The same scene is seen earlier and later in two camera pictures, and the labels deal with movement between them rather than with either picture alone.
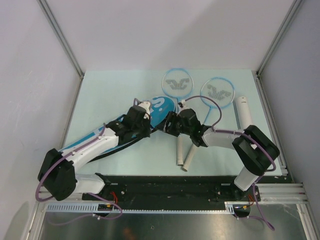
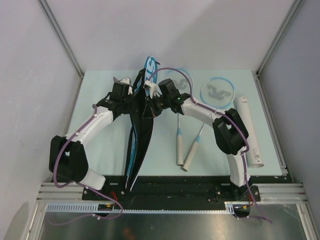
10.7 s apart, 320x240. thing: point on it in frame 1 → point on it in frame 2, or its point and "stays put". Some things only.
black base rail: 174,194 stays put
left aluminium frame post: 49,13 stays put
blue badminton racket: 216,92 stays put
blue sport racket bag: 161,109 → 143,131
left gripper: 147,131 → 130,110
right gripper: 172,117 → 150,102
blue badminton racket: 178,83 stays put
